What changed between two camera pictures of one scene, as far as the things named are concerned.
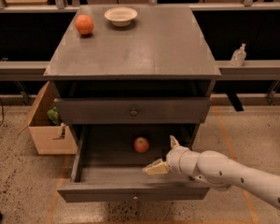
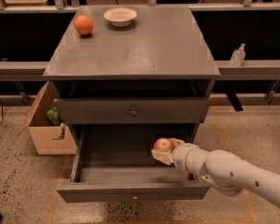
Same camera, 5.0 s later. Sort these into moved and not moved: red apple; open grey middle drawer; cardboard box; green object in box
Moved: red apple
Not moved: open grey middle drawer; cardboard box; green object in box
